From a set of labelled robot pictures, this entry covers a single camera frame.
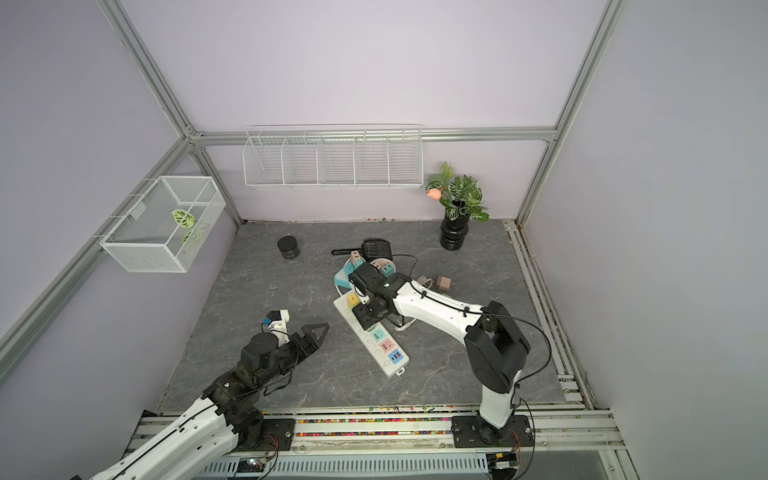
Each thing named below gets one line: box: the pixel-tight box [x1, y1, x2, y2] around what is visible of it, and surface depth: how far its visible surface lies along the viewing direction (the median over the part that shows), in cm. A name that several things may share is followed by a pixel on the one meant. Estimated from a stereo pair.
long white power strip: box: [333, 294, 410, 378], surface depth 88 cm
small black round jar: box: [277, 235, 301, 259], surface depth 112 cm
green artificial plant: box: [425, 162, 490, 222], surface depth 95 cm
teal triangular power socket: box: [334, 258, 365, 290], surface depth 102 cm
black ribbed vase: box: [440, 210, 470, 251], surface depth 110 cm
